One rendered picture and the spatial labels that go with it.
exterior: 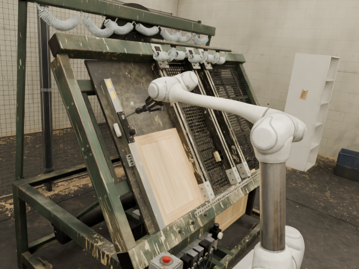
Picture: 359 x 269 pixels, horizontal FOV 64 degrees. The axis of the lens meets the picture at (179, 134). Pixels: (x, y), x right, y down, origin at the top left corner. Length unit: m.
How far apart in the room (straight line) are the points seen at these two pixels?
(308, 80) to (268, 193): 4.44
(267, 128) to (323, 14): 6.06
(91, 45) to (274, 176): 1.25
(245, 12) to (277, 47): 1.23
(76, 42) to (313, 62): 4.39
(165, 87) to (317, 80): 4.35
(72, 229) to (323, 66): 4.62
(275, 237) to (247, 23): 6.76
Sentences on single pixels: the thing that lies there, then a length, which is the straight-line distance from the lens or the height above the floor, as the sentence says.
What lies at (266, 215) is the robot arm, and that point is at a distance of 1.25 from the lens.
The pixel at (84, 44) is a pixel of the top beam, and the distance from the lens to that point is 1.81.
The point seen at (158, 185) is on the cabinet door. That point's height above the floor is 1.08.
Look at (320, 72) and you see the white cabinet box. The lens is 5.48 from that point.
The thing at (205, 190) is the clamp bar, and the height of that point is 0.98.
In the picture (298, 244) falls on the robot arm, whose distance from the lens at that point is 1.50.
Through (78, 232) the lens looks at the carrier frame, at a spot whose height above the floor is 0.78.
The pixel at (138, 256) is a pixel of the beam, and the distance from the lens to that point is 1.61.
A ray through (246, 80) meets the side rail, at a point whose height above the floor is 1.65.
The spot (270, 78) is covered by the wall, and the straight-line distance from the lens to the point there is 7.30.
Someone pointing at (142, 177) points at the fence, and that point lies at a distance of 1.72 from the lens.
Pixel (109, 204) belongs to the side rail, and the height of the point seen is 1.11.
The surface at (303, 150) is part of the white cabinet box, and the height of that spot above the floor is 0.39.
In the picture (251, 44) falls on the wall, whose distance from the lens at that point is 7.57.
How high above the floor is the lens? 1.88
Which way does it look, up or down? 16 degrees down
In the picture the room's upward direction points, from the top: 5 degrees clockwise
